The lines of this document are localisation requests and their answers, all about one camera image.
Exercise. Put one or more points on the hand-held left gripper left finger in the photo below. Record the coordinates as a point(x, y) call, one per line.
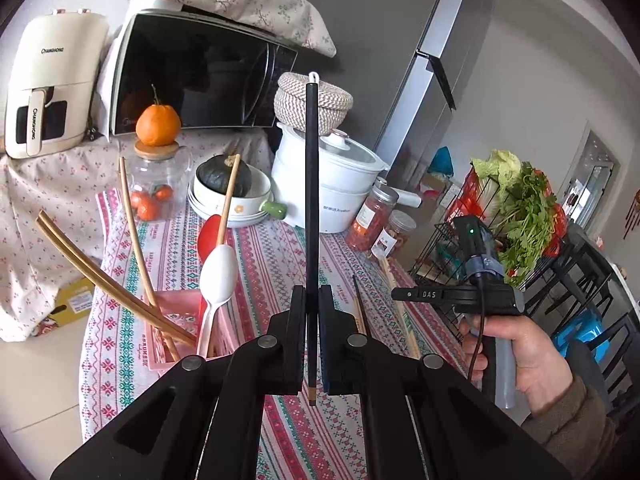
point(297, 345)

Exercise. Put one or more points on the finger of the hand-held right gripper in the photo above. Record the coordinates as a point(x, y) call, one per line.
point(415, 295)

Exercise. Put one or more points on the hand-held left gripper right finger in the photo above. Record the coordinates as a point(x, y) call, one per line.
point(330, 345)

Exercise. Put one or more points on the light bamboo chopstick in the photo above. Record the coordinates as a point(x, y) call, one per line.
point(395, 300)
point(357, 315)

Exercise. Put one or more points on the black chopstick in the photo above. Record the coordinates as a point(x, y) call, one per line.
point(312, 185)
point(359, 300)

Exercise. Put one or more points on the white plastic spoon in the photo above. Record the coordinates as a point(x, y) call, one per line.
point(209, 240)
point(219, 275)

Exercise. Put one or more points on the pink plastic basket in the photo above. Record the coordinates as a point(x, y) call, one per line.
point(180, 317)

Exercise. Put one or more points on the brown wooden chopstick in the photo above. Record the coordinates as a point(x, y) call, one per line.
point(102, 274)
point(97, 285)
point(229, 200)
point(132, 230)

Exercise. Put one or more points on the person's right forearm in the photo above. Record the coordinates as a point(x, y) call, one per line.
point(575, 435)

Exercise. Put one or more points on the person's right hand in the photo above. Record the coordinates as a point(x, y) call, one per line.
point(540, 365)

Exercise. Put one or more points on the jar of dried fruit rings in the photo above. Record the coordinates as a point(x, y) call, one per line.
point(395, 237)

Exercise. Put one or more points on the striped patterned tablecloth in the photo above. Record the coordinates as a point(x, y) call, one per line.
point(270, 270)

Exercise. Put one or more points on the jar of red snacks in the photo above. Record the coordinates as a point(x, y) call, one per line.
point(367, 225)

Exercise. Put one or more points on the green celery bunch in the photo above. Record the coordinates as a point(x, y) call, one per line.
point(525, 220)

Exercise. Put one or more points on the blue plastic stool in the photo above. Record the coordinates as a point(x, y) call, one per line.
point(580, 330)

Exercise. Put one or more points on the red plastic bag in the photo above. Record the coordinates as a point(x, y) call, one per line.
point(559, 217)

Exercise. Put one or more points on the black chair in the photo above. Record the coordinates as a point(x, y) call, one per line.
point(590, 270)

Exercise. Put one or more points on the napa cabbage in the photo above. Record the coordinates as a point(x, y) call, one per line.
point(495, 170)

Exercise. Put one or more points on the blue plastic bag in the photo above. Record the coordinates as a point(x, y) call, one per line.
point(442, 160)

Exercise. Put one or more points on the white electric cooking pot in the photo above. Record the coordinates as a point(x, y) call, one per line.
point(300, 185)

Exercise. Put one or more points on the metal framed window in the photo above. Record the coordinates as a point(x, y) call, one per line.
point(590, 175)

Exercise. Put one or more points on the white plate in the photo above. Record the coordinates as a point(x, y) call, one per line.
point(200, 208)

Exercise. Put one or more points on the red hanging ornament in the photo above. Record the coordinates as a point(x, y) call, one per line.
point(634, 215)

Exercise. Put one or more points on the dark green squash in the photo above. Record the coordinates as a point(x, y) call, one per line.
point(215, 175)

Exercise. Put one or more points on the small orange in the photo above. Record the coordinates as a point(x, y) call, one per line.
point(162, 192)
point(147, 207)

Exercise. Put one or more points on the glass jar with wooden lid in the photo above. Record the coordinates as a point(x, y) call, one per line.
point(160, 170)

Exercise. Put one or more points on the yellow cardboard box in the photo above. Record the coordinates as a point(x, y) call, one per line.
point(75, 300)

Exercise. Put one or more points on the grey refrigerator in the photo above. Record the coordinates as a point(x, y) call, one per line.
point(380, 60)

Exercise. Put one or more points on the large orange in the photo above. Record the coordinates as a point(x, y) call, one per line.
point(157, 125)

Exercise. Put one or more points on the black microwave oven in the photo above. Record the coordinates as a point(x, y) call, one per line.
point(200, 75)

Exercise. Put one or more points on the white floral tablecloth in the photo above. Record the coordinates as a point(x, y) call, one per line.
point(40, 210)

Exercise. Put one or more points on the cream air fryer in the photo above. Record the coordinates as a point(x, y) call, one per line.
point(55, 85)

